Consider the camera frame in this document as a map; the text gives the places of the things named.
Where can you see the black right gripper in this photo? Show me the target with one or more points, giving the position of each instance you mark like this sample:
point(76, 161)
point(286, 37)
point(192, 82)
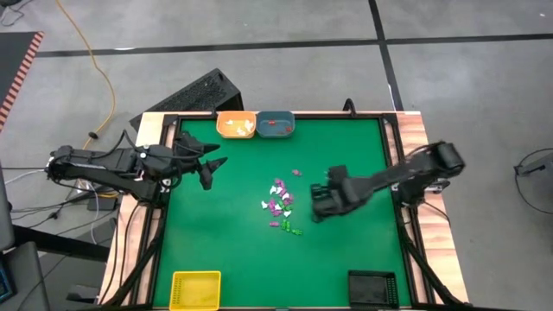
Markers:
point(345, 192)

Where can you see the black perforated case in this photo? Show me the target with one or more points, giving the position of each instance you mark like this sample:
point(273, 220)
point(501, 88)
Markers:
point(194, 97)

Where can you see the wooden table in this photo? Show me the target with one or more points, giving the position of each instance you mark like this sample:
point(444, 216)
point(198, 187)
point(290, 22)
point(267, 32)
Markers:
point(410, 129)

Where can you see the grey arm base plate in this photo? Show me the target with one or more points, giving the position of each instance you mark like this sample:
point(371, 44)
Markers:
point(436, 186)
point(165, 184)

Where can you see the orange plastic bin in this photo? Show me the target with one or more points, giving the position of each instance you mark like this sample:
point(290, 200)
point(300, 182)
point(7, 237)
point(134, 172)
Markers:
point(224, 131)

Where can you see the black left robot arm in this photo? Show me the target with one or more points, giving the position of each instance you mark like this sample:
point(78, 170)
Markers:
point(99, 166)

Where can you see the black mesh basket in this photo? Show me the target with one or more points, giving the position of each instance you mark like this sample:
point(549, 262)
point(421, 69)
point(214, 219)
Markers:
point(373, 289)

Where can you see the blue plastic bin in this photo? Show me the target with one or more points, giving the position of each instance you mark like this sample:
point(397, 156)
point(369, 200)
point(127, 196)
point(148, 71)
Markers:
point(276, 128)

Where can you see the yellow mesh basket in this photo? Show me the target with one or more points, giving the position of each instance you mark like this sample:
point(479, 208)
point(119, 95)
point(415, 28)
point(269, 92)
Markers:
point(196, 291)

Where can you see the black mat orange striped edge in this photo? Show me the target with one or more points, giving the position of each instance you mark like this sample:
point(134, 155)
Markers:
point(13, 56)

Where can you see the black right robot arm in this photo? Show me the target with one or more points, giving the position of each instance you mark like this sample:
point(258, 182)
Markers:
point(410, 170)

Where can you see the black floor bar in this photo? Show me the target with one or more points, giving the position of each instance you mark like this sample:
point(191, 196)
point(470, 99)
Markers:
point(60, 244)

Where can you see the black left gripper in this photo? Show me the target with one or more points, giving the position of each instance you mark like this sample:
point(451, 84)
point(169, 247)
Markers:
point(190, 153)

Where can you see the black table foot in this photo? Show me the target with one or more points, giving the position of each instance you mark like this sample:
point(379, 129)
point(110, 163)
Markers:
point(82, 294)

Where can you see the green table mat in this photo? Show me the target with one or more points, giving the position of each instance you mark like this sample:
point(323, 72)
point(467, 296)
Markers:
point(207, 250)

